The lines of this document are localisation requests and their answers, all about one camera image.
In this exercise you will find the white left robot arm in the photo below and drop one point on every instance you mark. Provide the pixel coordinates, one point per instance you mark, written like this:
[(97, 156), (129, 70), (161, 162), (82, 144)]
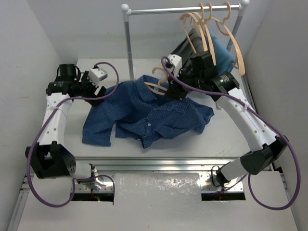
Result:
[(50, 159)]

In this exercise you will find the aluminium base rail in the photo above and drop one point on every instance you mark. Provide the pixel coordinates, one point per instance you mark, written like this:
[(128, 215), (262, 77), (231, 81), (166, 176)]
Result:
[(220, 143)]

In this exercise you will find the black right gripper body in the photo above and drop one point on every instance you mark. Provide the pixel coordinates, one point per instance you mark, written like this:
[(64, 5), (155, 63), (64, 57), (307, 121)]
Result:
[(193, 80)]

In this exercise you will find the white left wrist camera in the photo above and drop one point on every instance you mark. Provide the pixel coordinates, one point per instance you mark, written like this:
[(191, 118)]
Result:
[(96, 75)]

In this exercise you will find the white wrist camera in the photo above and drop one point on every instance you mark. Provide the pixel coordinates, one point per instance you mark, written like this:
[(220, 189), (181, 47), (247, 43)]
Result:
[(96, 75), (176, 64)]

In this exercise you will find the metal clothes rack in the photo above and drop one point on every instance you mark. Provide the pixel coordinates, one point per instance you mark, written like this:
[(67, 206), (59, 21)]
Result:
[(211, 24)]

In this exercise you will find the grey hanging garment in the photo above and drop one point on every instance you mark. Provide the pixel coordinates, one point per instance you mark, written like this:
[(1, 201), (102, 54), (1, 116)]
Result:
[(184, 49)]

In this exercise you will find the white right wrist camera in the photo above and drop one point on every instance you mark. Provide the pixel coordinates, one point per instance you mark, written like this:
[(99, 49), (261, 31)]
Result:
[(176, 64)]

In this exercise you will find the beige hanger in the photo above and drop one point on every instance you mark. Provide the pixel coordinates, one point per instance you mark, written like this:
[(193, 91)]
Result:
[(158, 88), (209, 36), (221, 25), (195, 23)]

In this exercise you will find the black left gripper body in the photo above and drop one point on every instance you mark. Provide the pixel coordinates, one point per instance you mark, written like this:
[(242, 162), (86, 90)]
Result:
[(95, 95)]

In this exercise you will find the blue plaid shirt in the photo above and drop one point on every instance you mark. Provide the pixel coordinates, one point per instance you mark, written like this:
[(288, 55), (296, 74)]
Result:
[(136, 112)]

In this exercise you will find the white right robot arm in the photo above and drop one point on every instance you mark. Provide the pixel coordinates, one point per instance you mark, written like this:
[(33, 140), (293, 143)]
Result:
[(265, 145)]

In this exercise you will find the light blue hanging garment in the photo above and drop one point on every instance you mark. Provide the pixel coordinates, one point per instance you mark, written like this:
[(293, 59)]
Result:
[(224, 59)]

